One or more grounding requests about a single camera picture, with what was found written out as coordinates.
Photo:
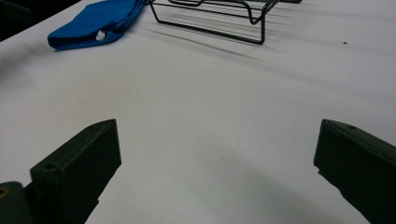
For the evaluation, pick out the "blue folded cloth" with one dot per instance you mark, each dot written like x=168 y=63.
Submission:
x=95 y=23

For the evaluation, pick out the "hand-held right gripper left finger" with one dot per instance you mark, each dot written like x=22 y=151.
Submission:
x=74 y=174

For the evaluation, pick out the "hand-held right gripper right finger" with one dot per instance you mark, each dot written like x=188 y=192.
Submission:
x=358 y=168

